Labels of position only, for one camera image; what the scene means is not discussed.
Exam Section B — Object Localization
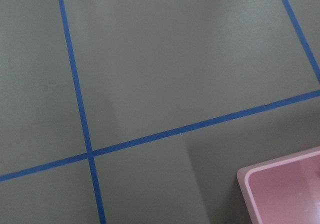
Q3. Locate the pink plastic bin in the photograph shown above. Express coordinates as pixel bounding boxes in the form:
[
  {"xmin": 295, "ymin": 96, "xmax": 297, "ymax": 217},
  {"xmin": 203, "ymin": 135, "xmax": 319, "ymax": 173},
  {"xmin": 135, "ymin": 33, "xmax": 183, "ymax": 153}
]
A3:
[{"xmin": 236, "ymin": 147, "xmax": 320, "ymax": 224}]

